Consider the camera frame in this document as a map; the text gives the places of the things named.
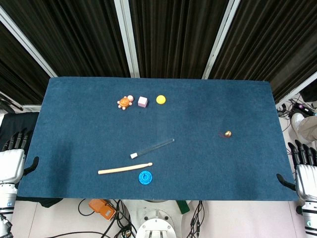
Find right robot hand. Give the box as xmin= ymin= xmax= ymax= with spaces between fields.
xmin=276 ymin=139 xmax=317 ymax=202

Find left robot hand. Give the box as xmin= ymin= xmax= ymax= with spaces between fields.
xmin=0 ymin=128 xmax=40 ymax=184

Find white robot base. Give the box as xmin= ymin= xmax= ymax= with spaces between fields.
xmin=128 ymin=200 xmax=183 ymax=238

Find dark green rectangular plastic block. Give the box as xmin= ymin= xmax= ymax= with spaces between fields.
xmin=176 ymin=200 xmax=191 ymax=215

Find person leg beige trousers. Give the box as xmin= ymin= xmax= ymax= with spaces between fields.
xmin=296 ymin=115 xmax=317 ymax=142

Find white shoe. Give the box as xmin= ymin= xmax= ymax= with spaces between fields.
xmin=291 ymin=113 xmax=306 ymax=133

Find black power strip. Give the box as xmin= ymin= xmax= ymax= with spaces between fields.
xmin=292 ymin=102 xmax=317 ymax=117

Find orange foot pedal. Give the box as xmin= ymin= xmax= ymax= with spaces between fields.
xmin=88 ymin=198 xmax=117 ymax=222

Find wooden drumstick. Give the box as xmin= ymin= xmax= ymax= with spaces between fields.
xmin=98 ymin=162 xmax=154 ymax=175

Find orange turtle toy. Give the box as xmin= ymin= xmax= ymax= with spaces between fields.
xmin=117 ymin=95 xmax=135 ymax=110

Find blue round plastic cap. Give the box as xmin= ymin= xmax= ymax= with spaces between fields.
xmin=138 ymin=170 xmax=154 ymax=186

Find glass test tube white cap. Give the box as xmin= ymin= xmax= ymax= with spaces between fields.
xmin=130 ymin=138 xmax=175 ymax=160

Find pink cube block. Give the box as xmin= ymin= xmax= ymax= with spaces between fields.
xmin=137 ymin=96 xmax=149 ymax=109

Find blue table cloth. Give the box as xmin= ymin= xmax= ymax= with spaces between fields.
xmin=17 ymin=77 xmax=299 ymax=202

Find black curtain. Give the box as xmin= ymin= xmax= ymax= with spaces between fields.
xmin=0 ymin=0 xmax=317 ymax=106

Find black cable bundle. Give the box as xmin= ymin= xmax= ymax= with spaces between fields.
xmin=186 ymin=200 xmax=206 ymax=238

